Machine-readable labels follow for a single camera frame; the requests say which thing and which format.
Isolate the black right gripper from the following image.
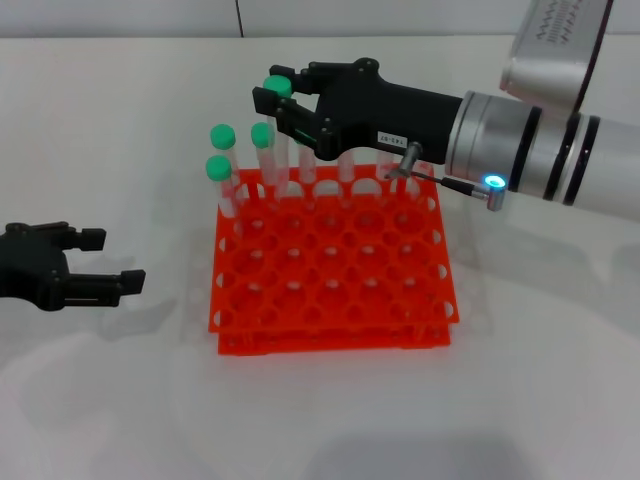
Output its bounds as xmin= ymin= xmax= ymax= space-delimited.
xmin=251 ymin=56 xmax=464 ymax=167

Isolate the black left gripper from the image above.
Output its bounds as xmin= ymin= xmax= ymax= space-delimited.
xmin=0 ymin=220 xmax=147 ymax=313

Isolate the orange test tube rack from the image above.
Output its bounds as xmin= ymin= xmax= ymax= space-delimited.
xmin=207 ymin=162 xmax=460 ymax=356

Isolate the silver vented box housing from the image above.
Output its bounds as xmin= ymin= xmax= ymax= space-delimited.
xmin=499 ymin=0 xmax=617 ymax=119

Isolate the black cable with silver connector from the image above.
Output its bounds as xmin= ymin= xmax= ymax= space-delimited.
xmin=383 ymin=141 xmax=509 ymax=204

